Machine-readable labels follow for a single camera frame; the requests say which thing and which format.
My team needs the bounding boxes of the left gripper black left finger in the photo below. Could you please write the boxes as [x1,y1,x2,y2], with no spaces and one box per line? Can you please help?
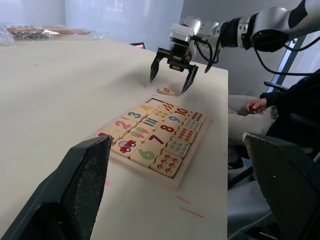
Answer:
[0,134,113,240]

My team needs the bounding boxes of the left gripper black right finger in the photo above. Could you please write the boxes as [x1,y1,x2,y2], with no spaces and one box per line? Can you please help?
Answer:
[242,131,320,240]

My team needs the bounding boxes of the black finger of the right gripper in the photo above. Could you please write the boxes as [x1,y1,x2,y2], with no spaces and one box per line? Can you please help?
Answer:
[149,49,166,84]
[180,63,200,95]

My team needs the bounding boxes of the wooden tile red number 5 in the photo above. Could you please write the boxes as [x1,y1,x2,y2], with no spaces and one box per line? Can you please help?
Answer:
[156,86,176,97]

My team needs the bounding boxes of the wooden tile red number 10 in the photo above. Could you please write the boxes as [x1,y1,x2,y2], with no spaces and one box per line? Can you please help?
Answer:
[171,105,193,117]

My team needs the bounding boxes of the wooden tile yellow number 4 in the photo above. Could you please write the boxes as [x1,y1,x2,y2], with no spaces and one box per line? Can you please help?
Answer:
[135,103,158,115]

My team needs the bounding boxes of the wooden tile blue number 9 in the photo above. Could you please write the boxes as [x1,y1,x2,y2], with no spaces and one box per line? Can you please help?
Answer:
[164,113,186,126]

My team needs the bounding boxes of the wooden tile teal number 3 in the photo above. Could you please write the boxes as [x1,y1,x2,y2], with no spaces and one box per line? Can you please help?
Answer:
[121,109,146,123]

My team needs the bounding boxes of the wooden tile red number 8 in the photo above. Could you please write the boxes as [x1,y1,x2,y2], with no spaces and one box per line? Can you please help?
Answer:
[155,121,180,137]

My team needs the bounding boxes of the wooden tile red number 1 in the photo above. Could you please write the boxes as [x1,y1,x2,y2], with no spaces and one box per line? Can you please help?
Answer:
[96,131,123,148]

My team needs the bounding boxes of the wooden tile pink number 2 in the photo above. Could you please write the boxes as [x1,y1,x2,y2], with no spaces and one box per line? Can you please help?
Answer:
[109,118,138,134]

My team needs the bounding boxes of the wooden tile dark red number 7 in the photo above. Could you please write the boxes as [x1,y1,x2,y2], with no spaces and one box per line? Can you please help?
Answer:
[143,131,173,150]

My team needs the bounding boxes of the wooden tile green number 6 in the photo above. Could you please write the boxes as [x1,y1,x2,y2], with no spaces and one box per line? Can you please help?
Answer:
[129,143,164,168]

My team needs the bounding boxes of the wooden number puzzle board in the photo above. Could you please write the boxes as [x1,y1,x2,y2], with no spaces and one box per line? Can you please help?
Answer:
[93,97,211,191]

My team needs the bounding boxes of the seated person's bare hand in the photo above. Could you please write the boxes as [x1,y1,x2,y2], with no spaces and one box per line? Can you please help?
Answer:
[246,97,267,115]

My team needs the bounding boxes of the wooden tile five orange carrots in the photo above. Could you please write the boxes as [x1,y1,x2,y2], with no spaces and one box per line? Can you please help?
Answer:
[158,101,180,113]

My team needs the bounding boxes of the wooden tile ten red dots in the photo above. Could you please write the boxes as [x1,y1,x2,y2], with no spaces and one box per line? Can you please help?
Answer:
[186,110,208,124]

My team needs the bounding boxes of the wooden tile nine blue shapes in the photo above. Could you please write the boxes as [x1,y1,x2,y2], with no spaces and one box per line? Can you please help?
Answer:
[180,118,203,133]

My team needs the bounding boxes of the wooden tile four yellow shapes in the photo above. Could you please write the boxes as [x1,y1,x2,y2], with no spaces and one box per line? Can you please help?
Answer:
[149,109,170,120]

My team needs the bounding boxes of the wooden tile three blue pencils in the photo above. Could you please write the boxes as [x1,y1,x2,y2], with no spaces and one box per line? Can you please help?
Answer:
[139,115,163,130]

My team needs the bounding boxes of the wooden tile eight orange shapes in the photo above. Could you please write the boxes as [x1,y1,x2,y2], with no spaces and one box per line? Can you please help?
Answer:
[174,126,199,144]

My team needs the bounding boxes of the wooden tile red car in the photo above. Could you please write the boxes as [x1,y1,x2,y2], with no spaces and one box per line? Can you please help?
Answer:
[110,136,143,159]

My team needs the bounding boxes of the wooden tile two ice lollies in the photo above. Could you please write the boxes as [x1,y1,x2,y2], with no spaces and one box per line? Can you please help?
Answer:
[125,124,154,141]

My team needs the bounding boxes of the wooden tile seven blue shapes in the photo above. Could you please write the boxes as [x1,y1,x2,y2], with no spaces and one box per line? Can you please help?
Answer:
[164,136,193,159]

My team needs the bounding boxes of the person's grey trouser legs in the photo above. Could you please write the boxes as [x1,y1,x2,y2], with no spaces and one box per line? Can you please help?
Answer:
[227,94,280,162]

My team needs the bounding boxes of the black office chair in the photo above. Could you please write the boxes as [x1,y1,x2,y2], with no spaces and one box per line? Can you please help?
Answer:
[227,80,320,187]

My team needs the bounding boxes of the wooden tile six red mushrooms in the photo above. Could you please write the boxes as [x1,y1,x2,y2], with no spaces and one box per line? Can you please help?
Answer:
[149,150,184,179]

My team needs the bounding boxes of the brown flat boards in plastic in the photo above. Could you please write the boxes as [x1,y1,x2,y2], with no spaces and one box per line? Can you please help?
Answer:
[6,26,92,36]

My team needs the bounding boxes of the clear crumpled plastic bag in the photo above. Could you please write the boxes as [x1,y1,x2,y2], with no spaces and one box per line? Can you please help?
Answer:
[0,23,104,48]

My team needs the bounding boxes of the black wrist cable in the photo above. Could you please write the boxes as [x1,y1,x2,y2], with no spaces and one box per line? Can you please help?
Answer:
[192,34,223,74]

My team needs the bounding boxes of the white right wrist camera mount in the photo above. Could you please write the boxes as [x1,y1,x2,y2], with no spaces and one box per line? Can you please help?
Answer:
[170,23,196,42]

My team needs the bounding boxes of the long black arm cable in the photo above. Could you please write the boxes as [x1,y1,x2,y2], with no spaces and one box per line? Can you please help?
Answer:
[253,37,320,76]

